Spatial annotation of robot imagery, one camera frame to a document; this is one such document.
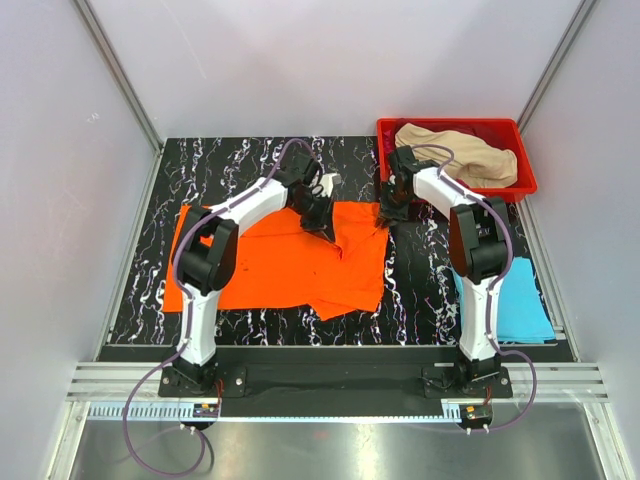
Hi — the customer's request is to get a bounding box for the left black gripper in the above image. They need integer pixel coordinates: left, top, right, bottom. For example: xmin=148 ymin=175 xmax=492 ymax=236
xmin=289 ymin=192 xmax=335 ymax=244

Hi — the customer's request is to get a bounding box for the red plastic bin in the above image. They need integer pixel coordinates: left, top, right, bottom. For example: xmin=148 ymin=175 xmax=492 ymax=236
xmin=376 ymin=118 xmax=537 ymax=203

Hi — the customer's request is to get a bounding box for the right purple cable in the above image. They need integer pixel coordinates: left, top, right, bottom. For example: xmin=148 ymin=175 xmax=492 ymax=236
xmin=412 ymin=143 xmax=541 ymax=434

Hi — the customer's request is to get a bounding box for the orange t shirt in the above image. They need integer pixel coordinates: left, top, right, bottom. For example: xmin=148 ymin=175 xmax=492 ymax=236
xmin=163 ymin=202 xmax=388 ymax=321

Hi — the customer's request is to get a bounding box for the folded light blue t shirt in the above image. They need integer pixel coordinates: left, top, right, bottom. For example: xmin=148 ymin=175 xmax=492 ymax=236
xmin=451 ymin=257 xmax=557 ymax=344

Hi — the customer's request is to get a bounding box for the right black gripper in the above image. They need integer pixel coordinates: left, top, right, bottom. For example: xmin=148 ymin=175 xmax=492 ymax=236
xmin=375 ymin=182 xmax=413 ymax=230

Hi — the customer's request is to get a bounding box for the beige t shirt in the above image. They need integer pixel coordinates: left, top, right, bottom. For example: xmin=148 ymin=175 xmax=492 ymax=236
xmin=394 ymin=123 xmax=518 ymax=189

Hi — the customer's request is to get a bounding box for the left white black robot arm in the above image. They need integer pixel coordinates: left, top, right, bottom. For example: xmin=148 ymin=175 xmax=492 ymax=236
xmin=171 ymin=157 xmax=341 ymax=396

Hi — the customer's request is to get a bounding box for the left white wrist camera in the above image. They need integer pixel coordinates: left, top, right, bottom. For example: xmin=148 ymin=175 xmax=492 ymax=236
xmin=314 ymin=173 xmax=342 ymax=198

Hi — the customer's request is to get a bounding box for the aluminium frame rail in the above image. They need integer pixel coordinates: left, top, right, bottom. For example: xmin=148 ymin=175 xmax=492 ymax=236
xmin=68 ymin=362 xmax=609 ymax=403

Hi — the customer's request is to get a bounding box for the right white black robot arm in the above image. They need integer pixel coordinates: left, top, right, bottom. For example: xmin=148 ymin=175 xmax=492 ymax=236
xmin=376 ymin=143 xmax=514 ymax=397

